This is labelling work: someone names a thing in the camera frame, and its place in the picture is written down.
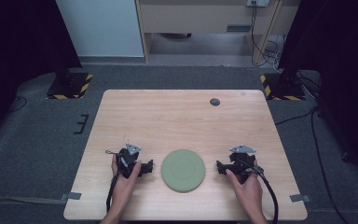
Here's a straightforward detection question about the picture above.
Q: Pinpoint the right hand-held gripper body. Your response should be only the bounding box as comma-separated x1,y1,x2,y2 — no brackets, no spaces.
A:
227,144,264,185

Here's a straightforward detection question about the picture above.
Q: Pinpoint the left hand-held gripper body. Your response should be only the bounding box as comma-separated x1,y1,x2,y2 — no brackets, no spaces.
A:
115,142,145,179

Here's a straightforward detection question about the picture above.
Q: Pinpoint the person's left hand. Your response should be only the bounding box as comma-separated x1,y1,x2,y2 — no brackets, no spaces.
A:
111,154,143,206

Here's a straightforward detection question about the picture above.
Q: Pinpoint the person's right hand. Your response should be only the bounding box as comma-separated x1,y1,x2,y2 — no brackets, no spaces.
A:
225,159,264,214

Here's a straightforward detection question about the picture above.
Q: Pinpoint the grey tape strip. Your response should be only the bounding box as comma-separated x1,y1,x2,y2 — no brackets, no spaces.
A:
60,191,83,202
289,193,311,203

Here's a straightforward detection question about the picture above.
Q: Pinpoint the black hazard-striped stand base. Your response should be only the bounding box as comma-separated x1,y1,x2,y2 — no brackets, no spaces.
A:
259,72,307,102
46,72,94,101

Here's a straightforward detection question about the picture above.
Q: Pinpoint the white panel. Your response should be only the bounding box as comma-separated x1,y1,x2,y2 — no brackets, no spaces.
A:
55,0,145,58

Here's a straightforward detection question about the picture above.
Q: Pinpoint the dark curtain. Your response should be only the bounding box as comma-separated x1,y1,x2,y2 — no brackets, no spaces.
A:
0,0,83,146
277,0,358,186

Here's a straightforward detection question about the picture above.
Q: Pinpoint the light wooden desk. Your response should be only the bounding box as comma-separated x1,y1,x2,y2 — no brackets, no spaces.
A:
135,0,302,65

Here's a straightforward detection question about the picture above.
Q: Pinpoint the white power strip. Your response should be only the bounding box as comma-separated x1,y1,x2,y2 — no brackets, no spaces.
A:
245,0,271,8

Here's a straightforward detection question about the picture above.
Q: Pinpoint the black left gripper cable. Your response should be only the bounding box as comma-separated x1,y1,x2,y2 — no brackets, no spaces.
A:
105,170,122,214

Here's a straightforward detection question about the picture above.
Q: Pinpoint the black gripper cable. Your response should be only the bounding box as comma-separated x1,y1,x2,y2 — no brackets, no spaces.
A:
105,170,122,214
255,167,280,224

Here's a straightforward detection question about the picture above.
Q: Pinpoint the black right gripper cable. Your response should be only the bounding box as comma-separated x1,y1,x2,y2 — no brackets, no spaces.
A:
255,167,280,224

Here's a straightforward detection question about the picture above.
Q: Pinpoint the black floor cable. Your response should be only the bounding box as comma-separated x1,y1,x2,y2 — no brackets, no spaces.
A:
274,105,352,224
8,95,29,114

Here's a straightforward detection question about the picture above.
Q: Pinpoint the black hanging power cable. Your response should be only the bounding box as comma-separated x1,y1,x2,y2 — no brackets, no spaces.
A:
249,1,282,68

